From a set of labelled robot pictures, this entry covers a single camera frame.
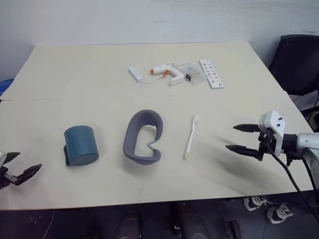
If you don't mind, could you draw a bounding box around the grey silicone face cushion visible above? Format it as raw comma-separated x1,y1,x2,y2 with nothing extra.
123,109,164,165

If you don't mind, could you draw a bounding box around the clear plastic zip bag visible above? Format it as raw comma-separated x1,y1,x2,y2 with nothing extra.
175,62,207,87

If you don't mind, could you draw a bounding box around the white adapter with cable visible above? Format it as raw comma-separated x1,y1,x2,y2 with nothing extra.
128,66,165,84

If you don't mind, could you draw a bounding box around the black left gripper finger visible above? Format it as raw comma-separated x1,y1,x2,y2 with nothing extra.
4,151,21,165
14,163,43,186

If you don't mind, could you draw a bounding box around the black and white sneaker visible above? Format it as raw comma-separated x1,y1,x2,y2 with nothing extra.
266,203,293,224
243,196,267,212

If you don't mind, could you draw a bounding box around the white hot glue gun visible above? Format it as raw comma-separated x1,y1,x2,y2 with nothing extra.
149,62,185,87

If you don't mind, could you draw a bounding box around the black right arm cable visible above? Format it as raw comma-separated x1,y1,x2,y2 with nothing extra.
300,151,319,191
267,143,319,226

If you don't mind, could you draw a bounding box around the blue plastic container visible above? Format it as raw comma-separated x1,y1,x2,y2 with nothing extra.
0,78,14,97

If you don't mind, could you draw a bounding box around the white toothbrush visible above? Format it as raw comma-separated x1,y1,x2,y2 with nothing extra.
183,115,200,161

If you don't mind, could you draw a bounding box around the black office chair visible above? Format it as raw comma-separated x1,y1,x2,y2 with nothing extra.
268,34,319,112

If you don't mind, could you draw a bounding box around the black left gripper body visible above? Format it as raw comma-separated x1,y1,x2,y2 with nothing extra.
0,166,16,191

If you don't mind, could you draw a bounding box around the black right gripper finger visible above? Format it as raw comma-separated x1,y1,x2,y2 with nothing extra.
232,122,261,134
225,144,264,161

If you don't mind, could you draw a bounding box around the white card with letter stickers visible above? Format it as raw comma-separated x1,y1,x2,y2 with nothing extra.
199,59,225,89

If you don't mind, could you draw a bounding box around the teal ribbed cup with handle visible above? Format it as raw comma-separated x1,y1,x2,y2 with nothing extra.
63,124,100,167

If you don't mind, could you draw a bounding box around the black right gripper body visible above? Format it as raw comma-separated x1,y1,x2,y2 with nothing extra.
257,127,278,162

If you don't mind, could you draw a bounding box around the thin white cable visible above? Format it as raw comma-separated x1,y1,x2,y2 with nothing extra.
47,210,57,234

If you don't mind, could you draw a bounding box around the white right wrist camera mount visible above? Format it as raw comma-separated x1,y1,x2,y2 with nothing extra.
258,110,287,157

